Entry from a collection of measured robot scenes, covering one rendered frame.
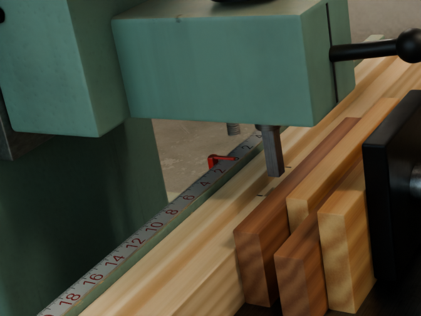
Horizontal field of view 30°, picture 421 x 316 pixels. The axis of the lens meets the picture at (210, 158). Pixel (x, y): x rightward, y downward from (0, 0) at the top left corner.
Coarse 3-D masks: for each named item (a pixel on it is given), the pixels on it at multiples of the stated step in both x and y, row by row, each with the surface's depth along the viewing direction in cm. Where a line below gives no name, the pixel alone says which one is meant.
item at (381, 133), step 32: (416, 96) 50; (384, 128) 46; (416, 128) 48; (384, 160) 44; (416, 160) 48; (384, 192) 45; (416, 192) 47; (384, 224) 46; (416, 224) 49; (384, 256) 47
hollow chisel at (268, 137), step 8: (264, 136) 52; (272, 136) 51; (264, 144) 52; (272, 144) 52; (280, 144) 52; (264, 152) 52; (272, 152) 52; (280, 152) 52; (272, 160) 52; (280, 160) 52; (272, 168) 53; (280, 168) 53; (272, 176) 53
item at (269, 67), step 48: (192, 0) 51; (288, 0) 47; (336, 0) 47; (144, 48) 50; (192, 48) 48; (240, 48) 46; (288, 48) 45; (144, 96) 52; (192, 96) 50; (240, 96) 48; (288, 96) 46; (336, 96) 48
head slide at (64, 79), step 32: (0, 0) 50; (32, 0) 48; (64, 0) 47; (96, 0) 49; (128, 0) 52; (0, 32) 51; (32, 32) 49; (64, 32) 48; (96, 32) 49; (0, 64) 52; (32, 64) 51; (64, 64) 49; (96, 64) 50; (32, 96) 52; (64, 96) 50; (96, 96) 50; (32, 128) 53; (64, 128) 52; (96, 128) 50
